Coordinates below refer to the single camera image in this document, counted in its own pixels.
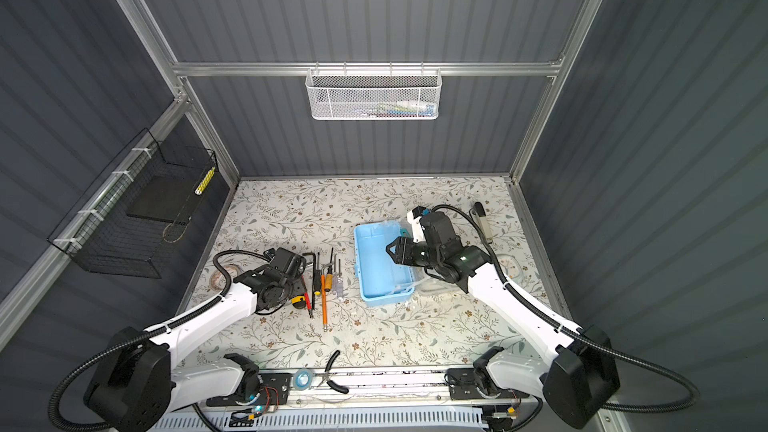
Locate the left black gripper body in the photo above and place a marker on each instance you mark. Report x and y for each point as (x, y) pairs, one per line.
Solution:
(293, 288)

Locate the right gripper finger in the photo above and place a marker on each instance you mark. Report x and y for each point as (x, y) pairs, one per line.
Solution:
(400, 244)
(401, 257)

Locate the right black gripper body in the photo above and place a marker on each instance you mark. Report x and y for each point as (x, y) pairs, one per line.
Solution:
(425, 256)

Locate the yellow black utility knife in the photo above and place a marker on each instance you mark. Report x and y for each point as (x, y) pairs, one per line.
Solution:
(299, 302)

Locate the blue plastic tool box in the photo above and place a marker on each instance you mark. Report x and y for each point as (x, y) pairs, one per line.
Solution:
(382, 282)

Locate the black hex key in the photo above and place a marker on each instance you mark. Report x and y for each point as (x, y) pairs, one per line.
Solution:
(310, 258)

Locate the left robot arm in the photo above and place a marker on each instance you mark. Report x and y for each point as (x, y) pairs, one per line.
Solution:
(134, 387)

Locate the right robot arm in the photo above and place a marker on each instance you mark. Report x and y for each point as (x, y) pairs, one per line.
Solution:
(570, 372)

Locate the orange long screwdriver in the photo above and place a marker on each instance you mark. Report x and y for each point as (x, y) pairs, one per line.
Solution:
(324, 305)

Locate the clear tape roll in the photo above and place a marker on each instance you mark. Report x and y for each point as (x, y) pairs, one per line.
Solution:
(219, 280)

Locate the black silver stapler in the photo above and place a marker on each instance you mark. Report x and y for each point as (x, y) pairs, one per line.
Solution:
(480, 219)

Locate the blue tape roll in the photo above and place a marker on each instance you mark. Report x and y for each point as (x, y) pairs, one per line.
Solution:
(302, 379)

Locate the black foam pad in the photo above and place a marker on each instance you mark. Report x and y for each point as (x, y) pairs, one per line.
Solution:
(166, 200)

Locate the white ventilated front panel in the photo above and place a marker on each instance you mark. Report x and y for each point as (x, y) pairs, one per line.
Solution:
(422, 418)

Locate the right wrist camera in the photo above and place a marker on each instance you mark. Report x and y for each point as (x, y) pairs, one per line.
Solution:
(413, 218)

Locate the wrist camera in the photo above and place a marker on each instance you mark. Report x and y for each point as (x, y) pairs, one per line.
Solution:
(286, 262)
(413, 218)

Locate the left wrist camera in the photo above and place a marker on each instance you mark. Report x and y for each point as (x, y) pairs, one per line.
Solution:
(286, 262)

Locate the yellow handle screwdriver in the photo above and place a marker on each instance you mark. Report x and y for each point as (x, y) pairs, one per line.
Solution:
(328, 273)

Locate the clear handle screwdriver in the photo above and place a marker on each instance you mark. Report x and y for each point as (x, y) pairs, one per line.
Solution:
(338, 279)

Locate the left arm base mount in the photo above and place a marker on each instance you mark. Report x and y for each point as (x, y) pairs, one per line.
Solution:
(270, 389)

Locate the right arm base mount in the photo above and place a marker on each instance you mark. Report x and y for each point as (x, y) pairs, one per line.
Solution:
(467, 384)

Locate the black wire wall basket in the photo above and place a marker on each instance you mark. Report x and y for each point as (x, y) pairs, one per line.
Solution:
(131, 224)

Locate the white wire wall basket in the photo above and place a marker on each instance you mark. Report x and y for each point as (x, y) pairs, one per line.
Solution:
(389, 97)

